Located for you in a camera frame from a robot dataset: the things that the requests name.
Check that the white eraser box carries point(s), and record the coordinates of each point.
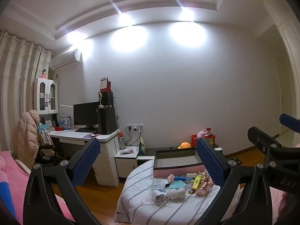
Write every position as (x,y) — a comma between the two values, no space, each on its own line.
(191,174)

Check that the white bedside table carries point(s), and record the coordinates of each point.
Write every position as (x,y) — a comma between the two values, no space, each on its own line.
(126,166)

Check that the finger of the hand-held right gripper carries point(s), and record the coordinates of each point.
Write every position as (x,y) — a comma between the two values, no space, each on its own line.
(289,121)
(262,137)

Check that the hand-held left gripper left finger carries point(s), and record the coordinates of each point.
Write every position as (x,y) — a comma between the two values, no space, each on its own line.
(84,166)

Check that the white air conditioner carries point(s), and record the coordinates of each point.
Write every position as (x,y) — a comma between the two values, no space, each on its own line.
(65,59)

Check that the red desk calendar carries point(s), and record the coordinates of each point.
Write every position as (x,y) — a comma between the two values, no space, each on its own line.
(106,86)

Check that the blue highlighter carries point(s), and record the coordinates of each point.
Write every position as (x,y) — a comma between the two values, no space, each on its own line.
(182,179)

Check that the white glass-door cabinet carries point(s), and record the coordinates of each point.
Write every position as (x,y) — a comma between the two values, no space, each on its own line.
(45,98)

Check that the white desk with drawers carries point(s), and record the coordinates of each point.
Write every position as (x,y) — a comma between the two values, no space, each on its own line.
(107,164)

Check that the pink bedding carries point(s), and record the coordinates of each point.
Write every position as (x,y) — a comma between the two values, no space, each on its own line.
(14,168)

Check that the water bottle with orange cap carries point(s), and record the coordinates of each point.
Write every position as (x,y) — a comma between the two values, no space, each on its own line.
(121,140)

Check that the black office chair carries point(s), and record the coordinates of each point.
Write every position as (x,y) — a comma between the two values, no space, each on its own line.
(50,159)

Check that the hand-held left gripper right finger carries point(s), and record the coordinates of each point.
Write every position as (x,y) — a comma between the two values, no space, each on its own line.
(211,165)

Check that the pink pouch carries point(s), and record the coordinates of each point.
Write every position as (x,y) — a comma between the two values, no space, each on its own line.
(127,151)

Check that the black computer monitor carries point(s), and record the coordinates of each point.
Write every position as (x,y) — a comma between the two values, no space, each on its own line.
(85,114)

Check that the pink plush toy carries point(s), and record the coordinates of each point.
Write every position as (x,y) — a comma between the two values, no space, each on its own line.
(200,134)

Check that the orange plush toy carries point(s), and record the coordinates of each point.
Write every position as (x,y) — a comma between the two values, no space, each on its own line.
(184,145)

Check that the white cat-shaped gadget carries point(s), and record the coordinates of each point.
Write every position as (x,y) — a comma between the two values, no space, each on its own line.
(177,194)

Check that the teal round container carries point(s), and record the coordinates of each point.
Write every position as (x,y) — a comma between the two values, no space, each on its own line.
(177,184)

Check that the pink building block toy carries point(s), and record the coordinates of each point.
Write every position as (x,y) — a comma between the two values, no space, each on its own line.
(171,178)

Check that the red printed box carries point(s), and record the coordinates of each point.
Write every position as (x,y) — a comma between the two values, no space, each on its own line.
(194,141)

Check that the black keyboard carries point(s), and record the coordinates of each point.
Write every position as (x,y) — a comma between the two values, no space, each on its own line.
(85,130)

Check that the black speaker box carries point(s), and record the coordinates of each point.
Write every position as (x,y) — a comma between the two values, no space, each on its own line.
(107,98)

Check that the yellow snack bag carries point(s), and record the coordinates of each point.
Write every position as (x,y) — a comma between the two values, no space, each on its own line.
(142,145)

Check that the blue and white box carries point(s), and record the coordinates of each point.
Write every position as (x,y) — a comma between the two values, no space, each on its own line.
(64,121)

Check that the yellow highlighter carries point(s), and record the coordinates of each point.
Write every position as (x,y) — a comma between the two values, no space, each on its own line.
(197,182)

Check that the small red card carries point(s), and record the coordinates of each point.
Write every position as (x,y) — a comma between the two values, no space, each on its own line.
(208,131)

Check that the white wall socket strip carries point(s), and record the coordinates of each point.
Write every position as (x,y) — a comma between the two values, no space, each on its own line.
(135,127)

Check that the small yellow desk fan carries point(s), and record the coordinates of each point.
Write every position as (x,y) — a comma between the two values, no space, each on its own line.
(100,98)

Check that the beige striped curtain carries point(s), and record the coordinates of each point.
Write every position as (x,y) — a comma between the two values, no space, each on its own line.
(14,86)

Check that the pink box with black rim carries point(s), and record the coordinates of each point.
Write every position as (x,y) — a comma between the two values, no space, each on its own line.
(175,171)

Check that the pink figurine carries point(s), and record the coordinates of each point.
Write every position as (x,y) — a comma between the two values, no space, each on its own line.
(204,175)

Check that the rose gold cylinder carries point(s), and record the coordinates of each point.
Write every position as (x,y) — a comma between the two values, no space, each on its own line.
(204,188)

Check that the black computer tower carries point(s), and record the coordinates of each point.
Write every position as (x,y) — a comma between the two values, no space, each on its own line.
(107,121)

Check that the pink puffer jacket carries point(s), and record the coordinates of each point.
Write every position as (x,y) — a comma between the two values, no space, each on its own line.
(28,136)

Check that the clear crystal ball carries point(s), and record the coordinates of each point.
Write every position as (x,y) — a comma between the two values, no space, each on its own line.
(188,185)

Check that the white door frame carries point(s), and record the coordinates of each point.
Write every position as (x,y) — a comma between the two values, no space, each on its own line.
(289,39)

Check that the small pink doll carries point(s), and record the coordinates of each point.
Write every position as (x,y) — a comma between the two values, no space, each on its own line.
(44,73)

